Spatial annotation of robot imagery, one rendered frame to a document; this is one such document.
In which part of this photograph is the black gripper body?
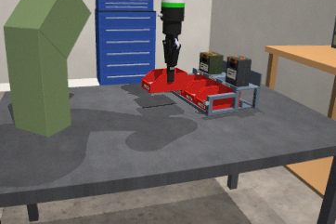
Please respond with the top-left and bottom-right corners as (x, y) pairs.
(162, 21), (182, 48)

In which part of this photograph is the dark grey case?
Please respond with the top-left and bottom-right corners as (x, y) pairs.
(226, 56), (252, 87)

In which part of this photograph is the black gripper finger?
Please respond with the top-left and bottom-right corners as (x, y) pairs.
(162, 39), (169, 74)
(167, 39), (181, 83)

